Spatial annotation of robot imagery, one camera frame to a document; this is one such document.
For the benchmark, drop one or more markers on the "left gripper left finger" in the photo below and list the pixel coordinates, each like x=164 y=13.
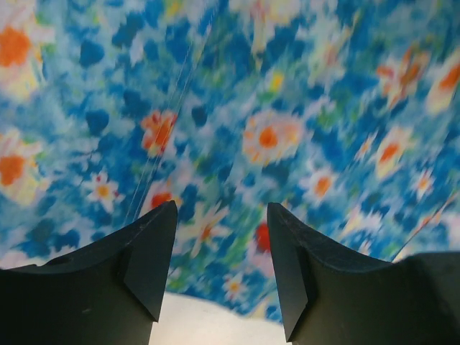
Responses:
x=108 y=292

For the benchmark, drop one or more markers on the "blue floral skirt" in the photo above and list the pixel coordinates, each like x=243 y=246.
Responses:
x=344 y=112

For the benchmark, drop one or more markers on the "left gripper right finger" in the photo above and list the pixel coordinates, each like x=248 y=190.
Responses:
x=331 y=294

